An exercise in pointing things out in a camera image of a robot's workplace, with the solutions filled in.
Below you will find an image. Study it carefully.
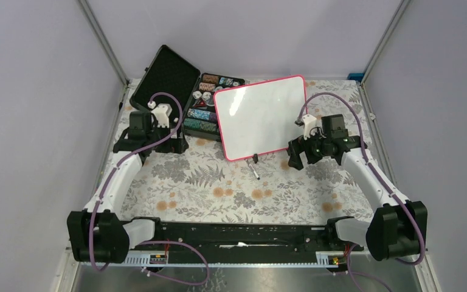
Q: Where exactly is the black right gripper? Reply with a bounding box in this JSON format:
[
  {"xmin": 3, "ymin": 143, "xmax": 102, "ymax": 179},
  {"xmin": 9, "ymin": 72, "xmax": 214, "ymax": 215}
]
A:
[{"xmin": 288, "ymin": 127, "xmax": 331, "ymax": 171}]

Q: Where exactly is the whiteboard marker pen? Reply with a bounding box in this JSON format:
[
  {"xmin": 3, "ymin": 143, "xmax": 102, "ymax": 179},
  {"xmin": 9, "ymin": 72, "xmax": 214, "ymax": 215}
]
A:
[{"xmin": 245, "ymin": 159, "xmax": 260, "ymax": 180}]

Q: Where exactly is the pink framed whiteboard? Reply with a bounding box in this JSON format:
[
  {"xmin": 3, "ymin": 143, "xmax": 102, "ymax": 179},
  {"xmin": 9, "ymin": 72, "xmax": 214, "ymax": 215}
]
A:
[{"xmin": 213, "ymin": 75, "xmax": 306, "ymax": 161}]

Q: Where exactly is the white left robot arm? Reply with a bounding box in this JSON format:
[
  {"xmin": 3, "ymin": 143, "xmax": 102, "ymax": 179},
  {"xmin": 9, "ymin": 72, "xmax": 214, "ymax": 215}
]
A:
[{"xmin": 67, "ymin": 105, "xmax": 185, "ymax": 266}]

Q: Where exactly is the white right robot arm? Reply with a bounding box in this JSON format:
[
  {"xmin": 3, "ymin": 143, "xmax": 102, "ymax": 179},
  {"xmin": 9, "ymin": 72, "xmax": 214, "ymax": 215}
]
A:
[{"xmin": 287, "ymin": 114, "xmax": 427, "ymax": 265}]

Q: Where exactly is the floral tablecloth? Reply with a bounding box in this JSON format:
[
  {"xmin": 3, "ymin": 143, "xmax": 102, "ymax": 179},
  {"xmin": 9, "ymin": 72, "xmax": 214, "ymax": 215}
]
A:
[{"xmin": 90, "ymin": 78, "xmax": 395, "ymax": 226}]

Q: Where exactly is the black poker chip case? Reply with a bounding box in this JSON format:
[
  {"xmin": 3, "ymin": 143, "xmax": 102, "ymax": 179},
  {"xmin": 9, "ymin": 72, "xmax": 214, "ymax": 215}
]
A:
[{"xmin": 130, "ymin": 44, "xmax": 246, "ymax": 142}]

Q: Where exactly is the blue clamp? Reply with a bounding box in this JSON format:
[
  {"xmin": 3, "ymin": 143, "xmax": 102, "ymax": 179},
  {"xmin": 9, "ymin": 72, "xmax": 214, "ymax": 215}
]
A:
[{"xmin": 347, "ymin": 72, "xmax": 365, "ymax": 82}]

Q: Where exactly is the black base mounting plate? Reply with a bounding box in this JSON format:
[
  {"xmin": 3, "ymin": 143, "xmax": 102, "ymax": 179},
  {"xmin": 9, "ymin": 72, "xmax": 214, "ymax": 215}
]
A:
[{"xmin": 135, "ymin": 220, "xmax": 351, "ymax": 266}]

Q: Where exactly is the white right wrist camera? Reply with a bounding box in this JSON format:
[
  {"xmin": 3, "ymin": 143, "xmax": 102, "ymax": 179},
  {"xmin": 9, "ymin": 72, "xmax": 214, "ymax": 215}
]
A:
[{"xmin": 295, "ymin": 114, "xmax": 319, "ymax": 140}]

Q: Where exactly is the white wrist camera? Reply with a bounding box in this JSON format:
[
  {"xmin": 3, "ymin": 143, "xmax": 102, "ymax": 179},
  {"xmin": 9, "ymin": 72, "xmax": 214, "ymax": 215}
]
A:
[
  {"xmin": 148, "ymin": 101, "xmax": 172, "ymax": 128},
  {"xmin": 295, "ymin": 114, "xmax": 319, "ymax": 140}
]

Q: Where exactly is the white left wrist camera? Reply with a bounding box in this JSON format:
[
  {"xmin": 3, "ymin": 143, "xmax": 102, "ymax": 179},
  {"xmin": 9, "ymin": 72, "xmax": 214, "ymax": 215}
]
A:
[{"xmin": 148, "ymin": 101, "xmax": 172, "ymax": 128}]

